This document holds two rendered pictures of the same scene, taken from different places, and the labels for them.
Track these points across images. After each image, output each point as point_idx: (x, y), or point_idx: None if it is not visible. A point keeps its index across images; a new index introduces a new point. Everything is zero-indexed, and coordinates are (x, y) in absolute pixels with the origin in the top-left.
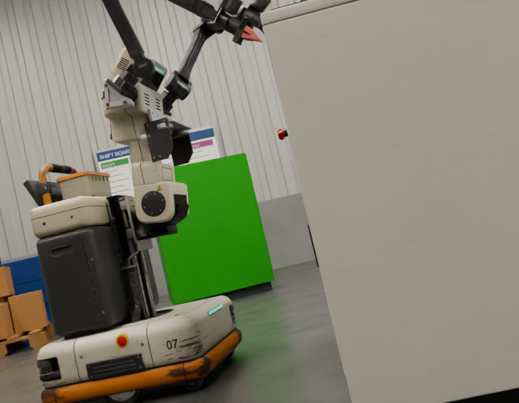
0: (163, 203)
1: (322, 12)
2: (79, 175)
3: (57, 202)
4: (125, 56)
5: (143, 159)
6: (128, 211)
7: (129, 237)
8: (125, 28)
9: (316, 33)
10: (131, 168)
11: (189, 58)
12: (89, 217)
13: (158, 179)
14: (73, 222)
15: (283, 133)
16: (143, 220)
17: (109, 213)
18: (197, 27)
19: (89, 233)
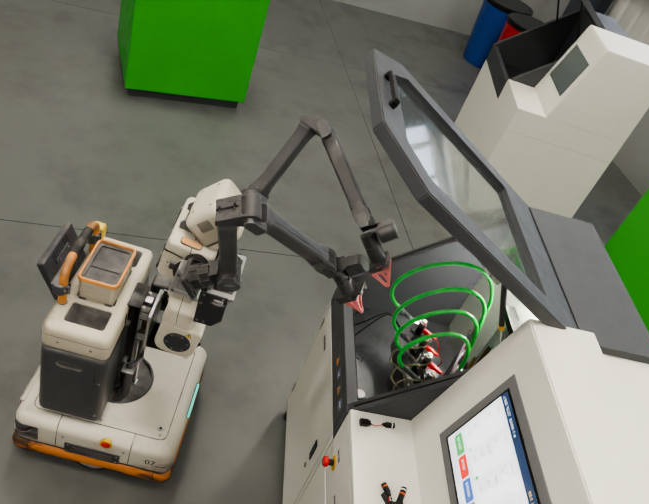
0: (186, 347)
1: None
2: (107, 288)
3: (79, 332)
4: (211, 221)
5: (183, 299)
6: (147, 328)
7: (138, 339)
8: (229, 256)
9: None
10: (167, 307)
11: (280, 171)
12: (109, 354)
13: (191, 327)
14: (91, 356)
15: (327, 465)
16: (160, 347)
17: (125, 322)
18: (307, 124)
19: (104, 367)
